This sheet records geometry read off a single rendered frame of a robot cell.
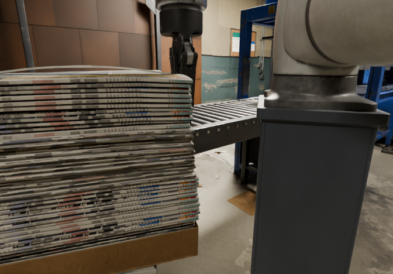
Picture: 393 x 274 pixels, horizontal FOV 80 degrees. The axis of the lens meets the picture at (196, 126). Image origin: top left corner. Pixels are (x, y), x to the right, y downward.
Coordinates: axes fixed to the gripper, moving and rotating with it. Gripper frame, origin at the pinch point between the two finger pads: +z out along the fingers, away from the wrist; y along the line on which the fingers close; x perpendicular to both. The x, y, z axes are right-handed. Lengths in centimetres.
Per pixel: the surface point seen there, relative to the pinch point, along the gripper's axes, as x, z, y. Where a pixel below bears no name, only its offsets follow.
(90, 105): -13.2, -7.6, 18.7
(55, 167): -16.7, -1.8, 19.3
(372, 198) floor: 181, 96, -86
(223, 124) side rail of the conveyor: 33, 16, -60
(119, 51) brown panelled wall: -24, -35, -378
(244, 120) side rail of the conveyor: 47, 17, -66
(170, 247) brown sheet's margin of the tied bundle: -5.9, 10.2, 19.1
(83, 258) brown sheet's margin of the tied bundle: -15.5, 9.2, 19.3
